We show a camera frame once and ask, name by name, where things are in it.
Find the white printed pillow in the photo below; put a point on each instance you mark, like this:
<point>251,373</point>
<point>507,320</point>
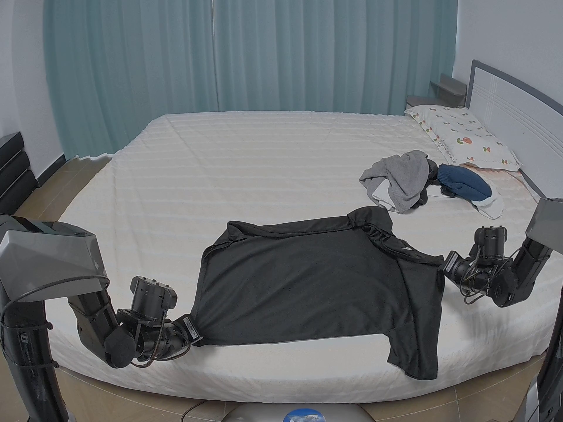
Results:
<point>466,134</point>

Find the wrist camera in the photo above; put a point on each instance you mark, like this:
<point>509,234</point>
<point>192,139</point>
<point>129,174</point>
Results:
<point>490,242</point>
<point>154,299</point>

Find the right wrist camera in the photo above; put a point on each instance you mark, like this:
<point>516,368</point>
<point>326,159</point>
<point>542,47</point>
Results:
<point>490,242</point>

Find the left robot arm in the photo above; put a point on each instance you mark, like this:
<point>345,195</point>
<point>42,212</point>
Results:
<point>92,319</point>

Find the black chest of drawers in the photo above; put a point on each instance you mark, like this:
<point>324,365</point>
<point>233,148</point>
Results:
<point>15,169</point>

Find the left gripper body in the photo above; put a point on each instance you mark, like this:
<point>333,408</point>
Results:
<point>184,334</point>

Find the grey bedside table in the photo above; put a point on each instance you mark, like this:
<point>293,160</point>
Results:
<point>440,90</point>

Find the black T-shirt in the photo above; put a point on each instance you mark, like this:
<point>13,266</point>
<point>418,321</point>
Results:
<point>308,279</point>

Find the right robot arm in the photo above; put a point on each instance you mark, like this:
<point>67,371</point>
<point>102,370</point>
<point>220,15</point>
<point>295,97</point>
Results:
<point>528,262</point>

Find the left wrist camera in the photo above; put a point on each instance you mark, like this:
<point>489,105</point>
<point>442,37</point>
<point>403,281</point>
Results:
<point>154,299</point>

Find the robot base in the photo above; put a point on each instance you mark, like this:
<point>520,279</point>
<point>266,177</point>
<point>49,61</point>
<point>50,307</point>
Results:
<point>299,413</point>

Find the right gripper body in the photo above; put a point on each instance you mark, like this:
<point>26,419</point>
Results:
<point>459,270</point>

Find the blue-green curtain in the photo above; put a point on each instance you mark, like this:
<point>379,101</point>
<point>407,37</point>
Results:
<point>334,42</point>
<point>132,59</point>

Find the pile of clothes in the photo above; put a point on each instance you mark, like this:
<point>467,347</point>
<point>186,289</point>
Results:
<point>409,178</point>

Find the bed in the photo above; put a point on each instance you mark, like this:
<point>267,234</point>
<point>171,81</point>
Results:
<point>264,169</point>

